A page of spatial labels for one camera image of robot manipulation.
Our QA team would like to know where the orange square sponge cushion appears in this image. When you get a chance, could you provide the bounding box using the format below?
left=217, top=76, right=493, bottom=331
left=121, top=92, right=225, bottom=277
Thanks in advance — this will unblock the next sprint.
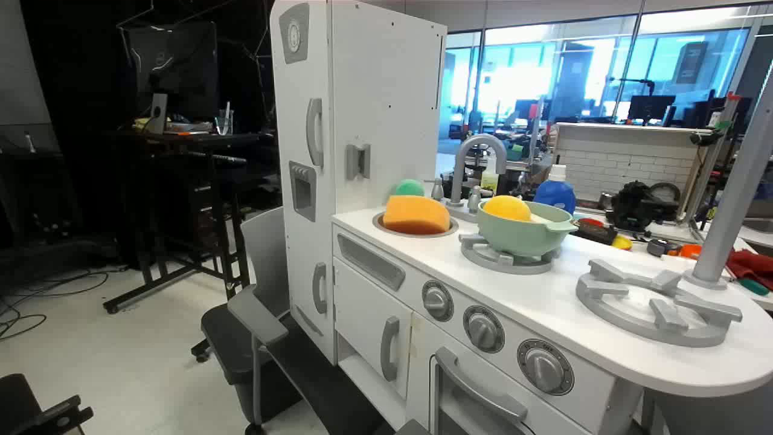
left=380, top=192, right=453, bottom=236

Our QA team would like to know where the white tall cabinet door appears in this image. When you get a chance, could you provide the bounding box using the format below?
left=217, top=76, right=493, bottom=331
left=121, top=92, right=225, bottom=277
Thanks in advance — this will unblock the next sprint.
left=270, top=0, right=334, bottom=231

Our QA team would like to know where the grey toy stove knob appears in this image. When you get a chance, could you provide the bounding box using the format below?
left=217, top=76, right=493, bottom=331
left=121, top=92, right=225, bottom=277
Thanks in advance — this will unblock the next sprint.
left=419, top=277, right=457, bottom=324
left=461, top=305, right=508, bottom=354
left=514, top=335, right=578, bottom=399

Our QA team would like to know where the white small fridge door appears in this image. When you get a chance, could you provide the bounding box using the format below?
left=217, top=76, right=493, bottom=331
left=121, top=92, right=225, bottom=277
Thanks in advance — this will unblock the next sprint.
left=283, top=219, right=339, bottom=363

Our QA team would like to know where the grey toy burner grate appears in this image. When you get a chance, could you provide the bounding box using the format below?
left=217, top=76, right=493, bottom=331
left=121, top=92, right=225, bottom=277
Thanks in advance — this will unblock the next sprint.
left=457, top=228, right=561, bottom=274
left=572, top=259, right=744, bottom=348

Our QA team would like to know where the grey toy faucet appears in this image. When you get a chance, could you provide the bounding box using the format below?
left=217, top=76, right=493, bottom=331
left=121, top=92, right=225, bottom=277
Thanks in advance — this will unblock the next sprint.
left=447, top=132, right=509, bottom=210

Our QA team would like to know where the grey black office chair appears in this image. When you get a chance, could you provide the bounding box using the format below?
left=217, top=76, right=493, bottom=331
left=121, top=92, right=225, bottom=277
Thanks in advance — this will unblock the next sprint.
left=190, top=205, right=382, bottom=435

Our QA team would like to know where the green bowl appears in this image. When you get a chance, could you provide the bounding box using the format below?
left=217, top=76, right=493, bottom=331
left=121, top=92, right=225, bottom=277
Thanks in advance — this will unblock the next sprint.
left=474, top=197, right=579, bottom=261

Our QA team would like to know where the blue plastic bottle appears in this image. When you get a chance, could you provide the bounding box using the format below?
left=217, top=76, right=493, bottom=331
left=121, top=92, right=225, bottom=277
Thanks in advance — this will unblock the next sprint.
left=534, top=162, right=579, bottom=218

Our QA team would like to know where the white toy play kitchen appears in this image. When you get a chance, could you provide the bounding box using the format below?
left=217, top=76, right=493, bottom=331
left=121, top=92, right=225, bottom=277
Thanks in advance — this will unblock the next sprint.
left=267, top=0, right=773, bottom=435

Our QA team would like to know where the white toy oven door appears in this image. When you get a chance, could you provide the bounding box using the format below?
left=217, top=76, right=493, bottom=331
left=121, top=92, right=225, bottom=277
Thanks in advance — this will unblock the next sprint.
left=405, top=315, right=595, bottom=435

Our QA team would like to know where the black desk stand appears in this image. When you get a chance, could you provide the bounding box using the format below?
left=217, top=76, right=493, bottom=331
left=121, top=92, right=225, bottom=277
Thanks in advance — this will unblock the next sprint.
left=101, top=117, right=267, bottom=315

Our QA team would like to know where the white brick pattern panel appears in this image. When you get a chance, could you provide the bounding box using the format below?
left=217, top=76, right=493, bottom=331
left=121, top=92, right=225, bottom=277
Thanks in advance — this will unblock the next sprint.
left=552, top=120, right=715, bottom=202

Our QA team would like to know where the black bag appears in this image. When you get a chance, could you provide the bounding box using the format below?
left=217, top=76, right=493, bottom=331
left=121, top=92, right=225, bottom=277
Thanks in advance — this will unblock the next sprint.
left=607, top=179, right=685, bottom=236

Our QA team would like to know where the black computer monitor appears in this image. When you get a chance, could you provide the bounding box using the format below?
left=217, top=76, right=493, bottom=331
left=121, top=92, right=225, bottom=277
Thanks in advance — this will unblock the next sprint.
left=118, top=18, right=223, bottom=125

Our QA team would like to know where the grey metal pole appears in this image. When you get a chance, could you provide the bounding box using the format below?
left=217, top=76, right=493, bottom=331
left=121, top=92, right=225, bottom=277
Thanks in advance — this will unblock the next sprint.
left=685, top=63, right=773, bottom=289

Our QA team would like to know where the white cabinet door grey handle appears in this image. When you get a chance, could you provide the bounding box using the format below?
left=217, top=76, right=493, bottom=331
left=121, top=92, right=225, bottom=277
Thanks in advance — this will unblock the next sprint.
left=330, top=259, right=416, bottom=405

